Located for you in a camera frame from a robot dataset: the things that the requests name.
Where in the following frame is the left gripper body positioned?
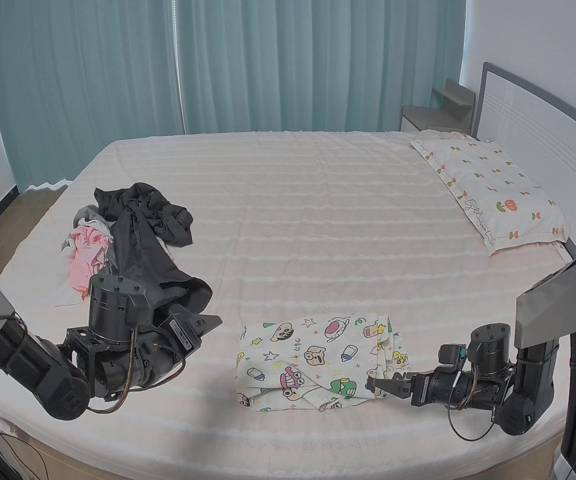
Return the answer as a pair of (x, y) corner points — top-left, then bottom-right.
(160, 313), (205, 359)

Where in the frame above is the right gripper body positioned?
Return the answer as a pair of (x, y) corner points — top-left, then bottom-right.
(410, 368), (474, 408)

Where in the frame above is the white printed pyjama top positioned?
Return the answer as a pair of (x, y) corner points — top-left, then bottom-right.
(235, 313), (411, 413)

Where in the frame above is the pile of clothes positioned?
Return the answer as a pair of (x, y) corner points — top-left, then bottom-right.
(54, 182), (214, 329)

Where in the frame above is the bed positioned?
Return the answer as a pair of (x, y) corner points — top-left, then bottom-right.
(0, 61), (576, 476)

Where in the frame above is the white printed pillow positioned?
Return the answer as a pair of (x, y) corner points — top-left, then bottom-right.
(410, 135), (571, 258)

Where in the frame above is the grey bedside table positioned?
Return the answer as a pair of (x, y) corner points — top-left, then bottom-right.
(400, 79), (476, 133)

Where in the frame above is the blue-green curtain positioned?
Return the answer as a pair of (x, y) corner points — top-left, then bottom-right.
(0, 0), (186, 194)
(173, 0), (469, 134)

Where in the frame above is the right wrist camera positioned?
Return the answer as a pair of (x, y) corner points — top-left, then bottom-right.
(438, 343), (470, 370)

